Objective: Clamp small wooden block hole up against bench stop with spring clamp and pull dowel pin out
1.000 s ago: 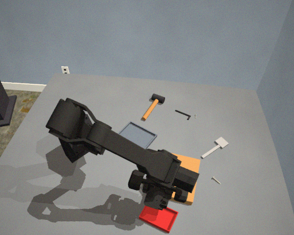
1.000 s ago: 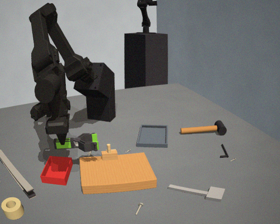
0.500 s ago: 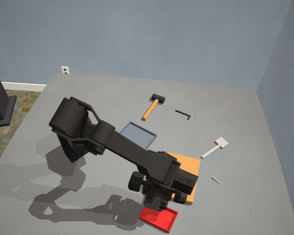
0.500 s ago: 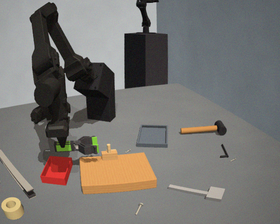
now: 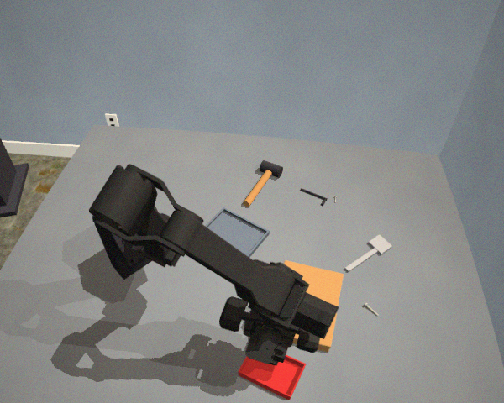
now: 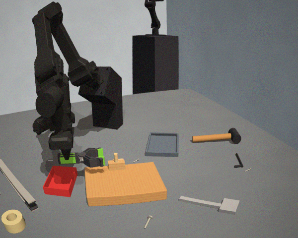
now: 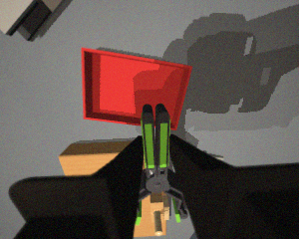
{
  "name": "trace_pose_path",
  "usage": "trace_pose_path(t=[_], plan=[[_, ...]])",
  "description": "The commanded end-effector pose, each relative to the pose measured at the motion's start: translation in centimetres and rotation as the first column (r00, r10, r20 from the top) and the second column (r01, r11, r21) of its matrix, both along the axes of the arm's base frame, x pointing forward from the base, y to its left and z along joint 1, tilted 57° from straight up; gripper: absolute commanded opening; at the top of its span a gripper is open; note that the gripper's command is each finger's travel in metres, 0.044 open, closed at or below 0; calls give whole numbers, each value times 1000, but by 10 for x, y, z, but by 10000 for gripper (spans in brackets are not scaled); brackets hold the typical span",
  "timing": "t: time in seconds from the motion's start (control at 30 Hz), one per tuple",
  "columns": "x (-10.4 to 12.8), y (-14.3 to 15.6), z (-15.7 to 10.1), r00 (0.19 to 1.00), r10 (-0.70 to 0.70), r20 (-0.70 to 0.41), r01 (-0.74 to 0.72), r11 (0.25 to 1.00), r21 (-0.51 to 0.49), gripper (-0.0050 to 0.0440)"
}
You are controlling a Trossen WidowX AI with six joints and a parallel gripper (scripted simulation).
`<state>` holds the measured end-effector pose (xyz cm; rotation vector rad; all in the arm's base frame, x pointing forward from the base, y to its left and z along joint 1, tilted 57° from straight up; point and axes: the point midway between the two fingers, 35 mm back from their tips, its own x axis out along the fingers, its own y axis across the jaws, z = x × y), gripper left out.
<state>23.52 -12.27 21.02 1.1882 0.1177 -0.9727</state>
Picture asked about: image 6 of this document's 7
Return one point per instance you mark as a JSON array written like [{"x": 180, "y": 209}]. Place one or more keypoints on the light wooden board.
[{"x": 138, "y": 183}]

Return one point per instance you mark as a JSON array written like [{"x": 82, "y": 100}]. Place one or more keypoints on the mallet with wooden handle and black head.
[{"x": 232, "y": 134}]

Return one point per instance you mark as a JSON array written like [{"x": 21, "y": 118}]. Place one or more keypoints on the red shallow tray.
[{"x": 60, "y": 181}]

